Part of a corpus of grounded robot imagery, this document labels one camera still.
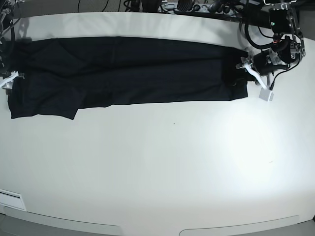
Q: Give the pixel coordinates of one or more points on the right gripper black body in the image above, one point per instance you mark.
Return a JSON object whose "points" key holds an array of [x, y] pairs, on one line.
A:
{"points": [[5, 75]]}

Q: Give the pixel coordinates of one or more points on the black T-shirt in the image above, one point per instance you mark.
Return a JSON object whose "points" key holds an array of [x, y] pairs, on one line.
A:
{"points": [[64, 75]]}

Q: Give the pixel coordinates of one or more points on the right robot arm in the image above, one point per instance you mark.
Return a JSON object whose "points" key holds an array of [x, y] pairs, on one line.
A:
{"points": [[10, 16]]}

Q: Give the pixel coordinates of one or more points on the white label sticker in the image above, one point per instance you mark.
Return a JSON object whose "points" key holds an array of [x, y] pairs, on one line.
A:
{"points": [[12, 200]]}

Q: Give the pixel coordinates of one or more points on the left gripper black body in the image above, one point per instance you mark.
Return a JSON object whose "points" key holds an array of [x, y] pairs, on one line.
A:
{"points": [[265, 62]]}

